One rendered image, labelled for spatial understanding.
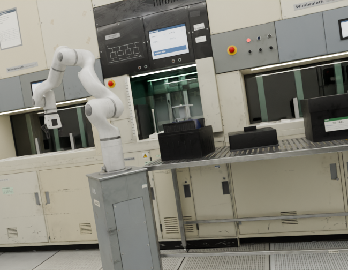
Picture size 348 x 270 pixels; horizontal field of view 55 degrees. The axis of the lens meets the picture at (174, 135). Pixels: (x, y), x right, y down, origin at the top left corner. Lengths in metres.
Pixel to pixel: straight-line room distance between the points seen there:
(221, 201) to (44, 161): 1.54
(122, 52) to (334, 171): 1.75
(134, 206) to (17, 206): 1.66
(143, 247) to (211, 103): 1.09
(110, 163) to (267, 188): 1.16
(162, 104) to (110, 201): 1.84
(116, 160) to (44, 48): 1.45
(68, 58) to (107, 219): 0.94
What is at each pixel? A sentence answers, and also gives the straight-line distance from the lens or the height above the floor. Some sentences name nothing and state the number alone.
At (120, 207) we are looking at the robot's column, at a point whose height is 0.58.
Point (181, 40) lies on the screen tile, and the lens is 2.56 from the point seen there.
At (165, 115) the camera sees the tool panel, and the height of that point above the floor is 1.05.
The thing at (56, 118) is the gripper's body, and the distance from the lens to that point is 2.45.
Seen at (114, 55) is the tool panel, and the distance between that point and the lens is 2.73.
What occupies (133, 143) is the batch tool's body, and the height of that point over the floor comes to 0.86.
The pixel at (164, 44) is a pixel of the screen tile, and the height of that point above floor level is 1.56.
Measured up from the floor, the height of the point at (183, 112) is 1.04.
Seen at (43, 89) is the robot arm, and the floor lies 1.32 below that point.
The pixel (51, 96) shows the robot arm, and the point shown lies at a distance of 2.44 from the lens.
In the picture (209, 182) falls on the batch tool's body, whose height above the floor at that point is 0.50.
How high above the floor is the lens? 1.02
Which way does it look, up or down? 3 degrees down
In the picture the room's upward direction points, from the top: 8 degrees counter-clockwise
